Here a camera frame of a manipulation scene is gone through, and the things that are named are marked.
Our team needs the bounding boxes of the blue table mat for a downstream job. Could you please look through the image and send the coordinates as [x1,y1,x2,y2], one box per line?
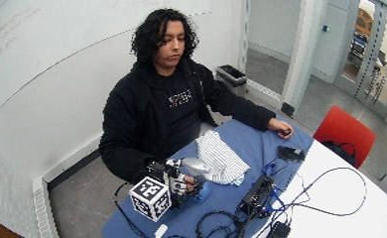
[99,113,315,238]

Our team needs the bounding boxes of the blue cable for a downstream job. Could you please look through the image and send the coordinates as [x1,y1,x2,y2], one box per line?
[262,161,295,213]

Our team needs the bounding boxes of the black waste bin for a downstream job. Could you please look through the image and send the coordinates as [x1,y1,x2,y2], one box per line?
[215,63,250,97]

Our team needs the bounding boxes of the black power adapter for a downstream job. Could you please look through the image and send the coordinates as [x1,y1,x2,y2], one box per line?
[270,221,292,238]

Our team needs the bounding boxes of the black bag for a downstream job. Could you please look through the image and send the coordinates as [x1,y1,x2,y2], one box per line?
[320,140,357,167]

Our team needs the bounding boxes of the red chair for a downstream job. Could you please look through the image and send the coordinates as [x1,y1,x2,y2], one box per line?
[312,104,377,170]

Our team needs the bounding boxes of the white striped cloth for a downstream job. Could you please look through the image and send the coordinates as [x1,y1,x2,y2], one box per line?
[195,129,252,186]

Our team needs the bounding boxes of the white wall board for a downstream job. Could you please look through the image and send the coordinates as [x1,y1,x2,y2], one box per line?
[0,0,214,111]

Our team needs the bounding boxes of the silver bottle with blue end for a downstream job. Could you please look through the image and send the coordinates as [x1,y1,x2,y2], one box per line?
[179,157,212,203]

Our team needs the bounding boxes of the black coiled cable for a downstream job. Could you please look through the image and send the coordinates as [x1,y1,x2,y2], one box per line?
[194,209,248,238]

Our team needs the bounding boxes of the long black looping cable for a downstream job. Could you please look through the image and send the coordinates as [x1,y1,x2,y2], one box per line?
[284,166,369,218]

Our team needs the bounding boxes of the small black device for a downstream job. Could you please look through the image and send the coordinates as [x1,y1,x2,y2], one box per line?
[276,145,307,164]

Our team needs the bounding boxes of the white cube of black markers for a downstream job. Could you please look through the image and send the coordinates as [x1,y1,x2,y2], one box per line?
[127,176,173,223]

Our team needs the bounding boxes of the the person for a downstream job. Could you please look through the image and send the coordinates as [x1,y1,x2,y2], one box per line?
[98,8,295,186]

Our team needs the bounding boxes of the small white object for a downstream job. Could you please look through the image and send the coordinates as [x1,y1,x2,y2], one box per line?
[153,223,170,238]

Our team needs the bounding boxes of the yellow vehicle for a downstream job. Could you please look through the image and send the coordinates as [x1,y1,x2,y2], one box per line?
[353,7,375,38]

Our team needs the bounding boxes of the black electronics box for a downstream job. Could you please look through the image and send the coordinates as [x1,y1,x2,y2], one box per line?
[235,174,278,219]

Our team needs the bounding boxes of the white baseboard heater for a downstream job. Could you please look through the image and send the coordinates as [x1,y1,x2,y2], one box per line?
[30,131,103,238]

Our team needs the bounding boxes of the black glove cable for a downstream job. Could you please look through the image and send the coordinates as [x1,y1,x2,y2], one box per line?
[111,181,153,238]

